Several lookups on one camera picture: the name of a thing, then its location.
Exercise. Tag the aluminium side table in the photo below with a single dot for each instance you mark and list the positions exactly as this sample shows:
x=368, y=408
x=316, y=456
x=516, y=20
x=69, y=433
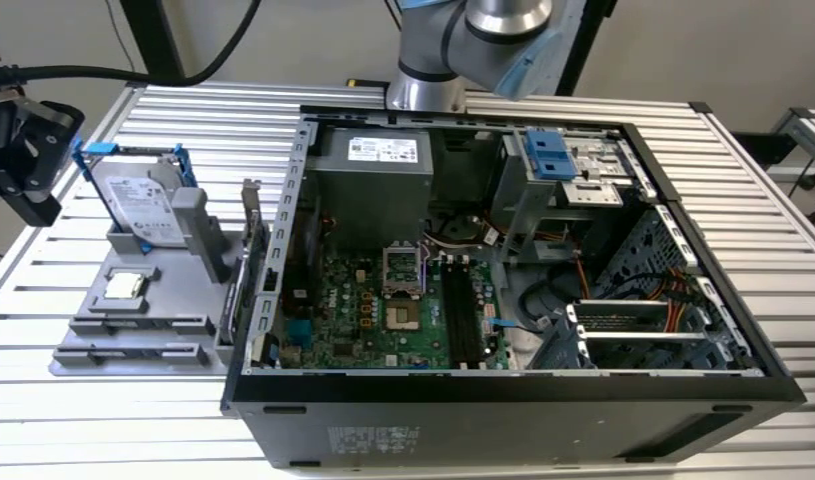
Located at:
x=814, y=125

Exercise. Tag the grey parts rack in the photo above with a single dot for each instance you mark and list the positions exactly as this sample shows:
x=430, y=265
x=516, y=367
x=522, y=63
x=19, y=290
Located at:
x=173, y=280

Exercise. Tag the CPU socket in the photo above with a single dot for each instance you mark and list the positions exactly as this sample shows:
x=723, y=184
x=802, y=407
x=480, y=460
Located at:
x=403, y=315

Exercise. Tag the metal locking lever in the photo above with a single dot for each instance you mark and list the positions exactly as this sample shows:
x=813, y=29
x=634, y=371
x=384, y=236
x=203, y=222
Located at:
x=423, y=272

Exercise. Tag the black PC case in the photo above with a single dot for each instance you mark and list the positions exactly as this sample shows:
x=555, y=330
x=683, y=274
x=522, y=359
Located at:
x=447, y=430

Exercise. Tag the grey metal drive cage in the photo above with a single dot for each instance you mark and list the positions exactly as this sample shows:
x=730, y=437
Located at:
x=520, y=210

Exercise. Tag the silver hard disk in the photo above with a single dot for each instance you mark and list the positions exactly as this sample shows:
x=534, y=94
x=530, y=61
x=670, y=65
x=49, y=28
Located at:
x=136, y=200

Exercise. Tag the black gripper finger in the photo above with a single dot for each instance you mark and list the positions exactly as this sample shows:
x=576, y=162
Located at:
x=49, y=135

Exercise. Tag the green motherboard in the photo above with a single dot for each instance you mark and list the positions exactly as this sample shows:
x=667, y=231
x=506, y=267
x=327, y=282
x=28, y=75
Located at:
x=340, y=320

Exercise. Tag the blue disk carrier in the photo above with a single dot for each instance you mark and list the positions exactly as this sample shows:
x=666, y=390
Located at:
x=100, y=148

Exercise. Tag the yellow black plug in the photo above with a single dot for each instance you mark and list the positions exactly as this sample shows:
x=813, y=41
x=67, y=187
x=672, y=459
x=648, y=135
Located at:
x=351, y=81

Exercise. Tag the teal expansion slot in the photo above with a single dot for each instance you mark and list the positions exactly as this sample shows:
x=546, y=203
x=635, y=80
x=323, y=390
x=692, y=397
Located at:
x=300, y=332

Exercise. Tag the black vertical post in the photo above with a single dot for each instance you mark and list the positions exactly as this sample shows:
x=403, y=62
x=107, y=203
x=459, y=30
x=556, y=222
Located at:
x=594, y=40
x=156, y=40

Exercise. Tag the metal disk bay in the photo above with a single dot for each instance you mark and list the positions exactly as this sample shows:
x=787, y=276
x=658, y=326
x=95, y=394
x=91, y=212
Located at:
x=620, y=310

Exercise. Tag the silver CPU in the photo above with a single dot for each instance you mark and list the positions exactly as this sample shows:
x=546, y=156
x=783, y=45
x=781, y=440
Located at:
x=125, y=286

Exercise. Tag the grey power supply unit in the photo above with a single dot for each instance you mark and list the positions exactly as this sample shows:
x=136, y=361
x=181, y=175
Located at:
x=374, y=200

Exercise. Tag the black table bracket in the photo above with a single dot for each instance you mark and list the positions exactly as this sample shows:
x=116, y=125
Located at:
x=763, y=147

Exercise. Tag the round CPU cooler fan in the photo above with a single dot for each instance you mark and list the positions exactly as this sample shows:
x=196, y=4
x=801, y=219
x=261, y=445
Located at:
x=463, y=227

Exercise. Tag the blue drive bay latch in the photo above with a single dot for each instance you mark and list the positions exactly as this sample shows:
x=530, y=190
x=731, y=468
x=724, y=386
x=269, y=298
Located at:
x=547, y=155

